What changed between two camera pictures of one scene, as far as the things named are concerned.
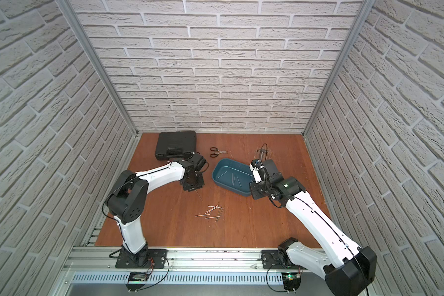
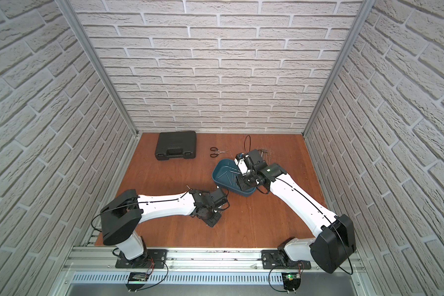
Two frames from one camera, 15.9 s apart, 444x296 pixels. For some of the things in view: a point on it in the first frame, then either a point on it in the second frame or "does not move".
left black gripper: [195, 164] -> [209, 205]
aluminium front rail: [180, 259] does not move
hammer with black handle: [261, 151] does not move
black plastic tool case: [176, 145] does not move
